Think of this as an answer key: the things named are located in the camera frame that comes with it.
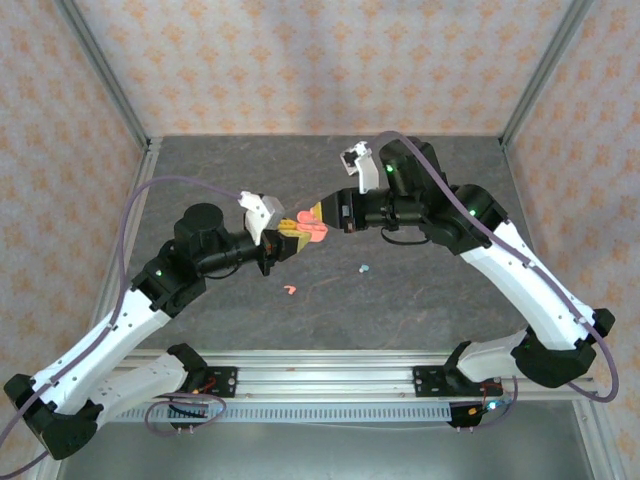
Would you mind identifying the pink earbud charging case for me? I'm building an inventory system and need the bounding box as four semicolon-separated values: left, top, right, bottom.
295;209;329;245

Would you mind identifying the grey metal lower panel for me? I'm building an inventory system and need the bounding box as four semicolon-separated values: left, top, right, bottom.
57;422;596;480

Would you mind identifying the small circuit board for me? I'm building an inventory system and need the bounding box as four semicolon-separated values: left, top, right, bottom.
464;398;514;419

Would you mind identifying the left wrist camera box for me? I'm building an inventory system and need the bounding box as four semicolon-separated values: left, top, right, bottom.
238;191;285;246

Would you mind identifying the wide aluminium side rail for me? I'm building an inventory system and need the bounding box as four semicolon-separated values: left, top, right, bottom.
92;137;164;341

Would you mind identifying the narrow aluminium side rail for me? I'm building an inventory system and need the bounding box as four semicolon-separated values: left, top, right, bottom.
499;137;572;361

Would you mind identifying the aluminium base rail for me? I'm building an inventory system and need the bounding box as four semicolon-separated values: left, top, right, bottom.
99;348;600;402

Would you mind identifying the aluminium corner frame post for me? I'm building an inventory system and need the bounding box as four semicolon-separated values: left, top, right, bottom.
499;0;596;149
54;0;151;149

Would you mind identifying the white slotted cable duct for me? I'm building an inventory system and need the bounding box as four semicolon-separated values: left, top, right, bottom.
107;402;454;425

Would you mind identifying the aluminium frame leg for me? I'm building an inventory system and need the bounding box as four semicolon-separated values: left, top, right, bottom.
572;399;621;480

